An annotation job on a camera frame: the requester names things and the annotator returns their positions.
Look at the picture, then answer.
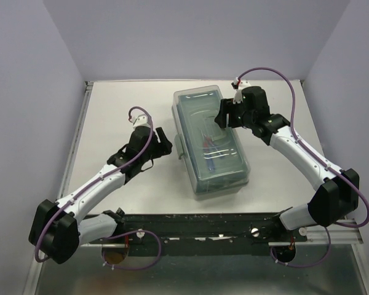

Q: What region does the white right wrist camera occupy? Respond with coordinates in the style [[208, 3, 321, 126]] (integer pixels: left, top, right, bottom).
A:
[[231, 77, 252, 91]]

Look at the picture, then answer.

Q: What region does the aluminium frame rail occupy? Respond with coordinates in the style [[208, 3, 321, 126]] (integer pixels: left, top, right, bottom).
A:
[[299, 224, 363, 245]]

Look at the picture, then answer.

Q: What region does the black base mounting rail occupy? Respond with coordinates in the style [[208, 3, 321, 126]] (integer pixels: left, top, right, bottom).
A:
[[89, 211, 311, 258]]

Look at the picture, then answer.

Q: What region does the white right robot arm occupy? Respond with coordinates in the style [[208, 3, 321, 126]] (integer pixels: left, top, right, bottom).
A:
[[215, 86, 359, 241]]

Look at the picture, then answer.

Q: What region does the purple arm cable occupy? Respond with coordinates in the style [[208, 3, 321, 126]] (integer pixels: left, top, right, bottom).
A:
[[33, 106, 154, 262], [235, 66, 369, 269]]

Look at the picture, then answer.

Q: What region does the green plastic tool box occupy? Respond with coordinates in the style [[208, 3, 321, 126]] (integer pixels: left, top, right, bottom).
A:
[[172, 85, 251, 200]]

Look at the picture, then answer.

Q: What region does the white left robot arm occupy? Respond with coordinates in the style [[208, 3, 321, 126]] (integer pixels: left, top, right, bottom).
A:
[[28, 126, 172, 264]]

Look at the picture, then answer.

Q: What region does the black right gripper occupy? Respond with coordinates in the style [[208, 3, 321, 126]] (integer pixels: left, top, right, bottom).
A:
[[213, 98, 253, 129]]

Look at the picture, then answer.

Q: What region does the blue handled screwdriver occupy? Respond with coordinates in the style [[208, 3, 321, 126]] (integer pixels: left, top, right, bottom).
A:
[[200, 130, 220, 173]]

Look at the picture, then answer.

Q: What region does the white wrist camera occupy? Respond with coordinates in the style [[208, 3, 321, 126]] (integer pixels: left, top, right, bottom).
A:
[[231, 77, 252, 91], [129, 113, 151, 129]]

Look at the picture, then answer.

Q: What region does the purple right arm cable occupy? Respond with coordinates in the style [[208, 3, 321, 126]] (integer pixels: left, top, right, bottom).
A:
[[235, 66, 369, 269]]

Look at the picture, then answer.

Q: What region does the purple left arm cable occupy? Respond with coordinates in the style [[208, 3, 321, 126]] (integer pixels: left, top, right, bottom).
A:
[[33, 106, 154, 262]]

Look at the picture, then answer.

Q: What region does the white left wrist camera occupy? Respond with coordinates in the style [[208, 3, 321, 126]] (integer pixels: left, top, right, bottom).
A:
[[129, 113, 151, 129]]

